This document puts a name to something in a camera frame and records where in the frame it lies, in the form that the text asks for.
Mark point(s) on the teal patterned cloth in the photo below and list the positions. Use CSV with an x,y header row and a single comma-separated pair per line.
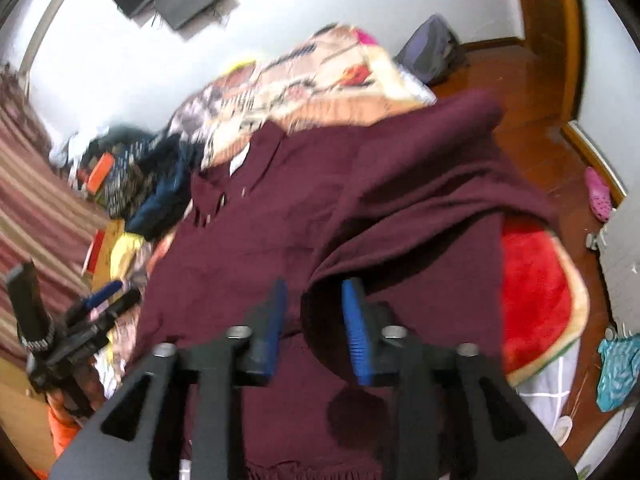
x,y
617,375

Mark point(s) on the grey backpack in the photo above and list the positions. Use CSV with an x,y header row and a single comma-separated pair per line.
x,y
430,50

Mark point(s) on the yellow hoop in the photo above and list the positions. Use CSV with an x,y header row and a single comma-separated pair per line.
x,y
241,66

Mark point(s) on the dark blue garment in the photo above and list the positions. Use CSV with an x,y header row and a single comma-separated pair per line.
x,y
167,190

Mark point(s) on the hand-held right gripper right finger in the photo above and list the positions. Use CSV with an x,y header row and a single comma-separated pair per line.
x,y
357,340

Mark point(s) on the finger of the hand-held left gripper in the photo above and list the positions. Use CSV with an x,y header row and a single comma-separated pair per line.
x,y
102,294
120,304

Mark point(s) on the printed blanket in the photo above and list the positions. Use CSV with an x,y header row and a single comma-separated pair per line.
x,y
300,75

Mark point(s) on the red fleece blanket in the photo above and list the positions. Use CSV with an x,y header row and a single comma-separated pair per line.
x,y
535,290

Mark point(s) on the maroon shirt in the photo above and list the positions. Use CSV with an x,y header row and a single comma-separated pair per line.
x,y
310,210

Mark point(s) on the pink cloth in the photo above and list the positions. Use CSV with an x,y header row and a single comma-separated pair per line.
x,y
367,37

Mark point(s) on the white checked bedsheet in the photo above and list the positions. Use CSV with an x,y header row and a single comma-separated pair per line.
x,y
545,390

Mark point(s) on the wooden door frame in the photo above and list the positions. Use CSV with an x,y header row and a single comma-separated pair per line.
x,y
555,35

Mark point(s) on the navy dashed patterned cloth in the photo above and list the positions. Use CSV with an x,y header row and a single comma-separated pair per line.
x,y
122,175

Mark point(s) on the pink slipper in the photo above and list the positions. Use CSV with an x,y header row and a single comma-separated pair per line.
x,y
597,195

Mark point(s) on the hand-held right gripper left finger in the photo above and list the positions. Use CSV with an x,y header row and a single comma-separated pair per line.
x,y
272,332

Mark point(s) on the yellow cloth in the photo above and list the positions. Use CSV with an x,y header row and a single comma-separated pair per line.
x,y
122,255

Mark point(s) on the orange box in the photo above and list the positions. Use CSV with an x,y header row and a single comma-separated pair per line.
x,y
99,174

